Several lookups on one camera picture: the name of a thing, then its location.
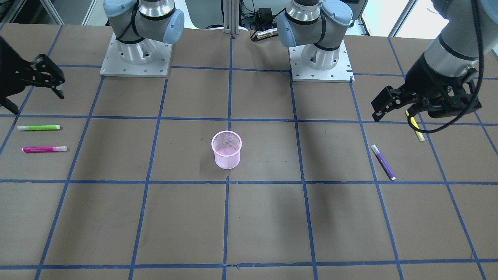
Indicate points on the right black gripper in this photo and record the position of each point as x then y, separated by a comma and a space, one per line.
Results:
11, 66

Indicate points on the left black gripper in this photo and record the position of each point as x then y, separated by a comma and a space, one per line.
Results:
421, 79

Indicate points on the purple highlighter pen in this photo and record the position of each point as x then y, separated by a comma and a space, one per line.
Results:
383, 162

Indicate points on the pink highlighter pen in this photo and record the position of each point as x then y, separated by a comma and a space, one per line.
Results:
49, 149

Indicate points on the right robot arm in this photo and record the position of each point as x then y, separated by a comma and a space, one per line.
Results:
144, 32

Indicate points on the pink mesh cup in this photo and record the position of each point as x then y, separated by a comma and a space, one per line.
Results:
226, 146

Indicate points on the green highlighter pen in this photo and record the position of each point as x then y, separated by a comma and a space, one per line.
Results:
39, 127

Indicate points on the yellow highlighter pen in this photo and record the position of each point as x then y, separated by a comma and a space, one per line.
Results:
412, 120

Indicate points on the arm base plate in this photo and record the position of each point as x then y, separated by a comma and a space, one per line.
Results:
310, 64
148, 58

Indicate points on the aluminium frame post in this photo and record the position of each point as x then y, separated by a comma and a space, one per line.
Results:
231, 17

